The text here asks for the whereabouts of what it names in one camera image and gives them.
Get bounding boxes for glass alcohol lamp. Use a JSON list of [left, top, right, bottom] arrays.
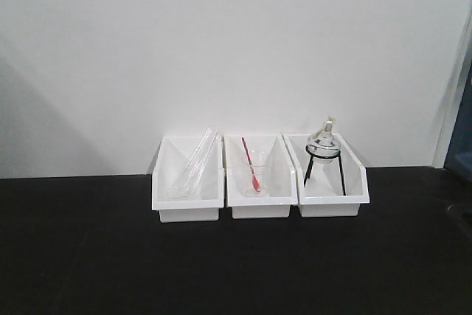
[[306, 117, 341, 164]]

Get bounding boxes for clear glass tubes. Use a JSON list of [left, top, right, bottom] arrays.
[[169, 127, 218, 199]]

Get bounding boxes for clear glass beaker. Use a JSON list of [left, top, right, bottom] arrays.
[[241, 150, 269, 198]]

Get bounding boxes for right white plastic bin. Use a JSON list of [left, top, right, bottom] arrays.
[[282, 133, 369, 218]]

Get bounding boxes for left white plastic bin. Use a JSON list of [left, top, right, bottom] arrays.
[[151, 134, 225, 223]]

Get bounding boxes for white plastic bin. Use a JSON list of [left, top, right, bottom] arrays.
[[151, 134, 225, 223], [282, 133, 369, 218], [223, 134, 297, 219]]

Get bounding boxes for black metal tripod stand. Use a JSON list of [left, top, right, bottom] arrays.
[[303, 145, 346, 195]]

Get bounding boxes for red stirring spatula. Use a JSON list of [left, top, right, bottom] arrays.
[[241, 137, 260, 193]]

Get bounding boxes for middle white plastic bin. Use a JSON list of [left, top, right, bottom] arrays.
[[223, 134, 297, 219]]

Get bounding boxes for blue cabinet at right edge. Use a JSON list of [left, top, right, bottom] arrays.
[[445, 42, 471, 181]]

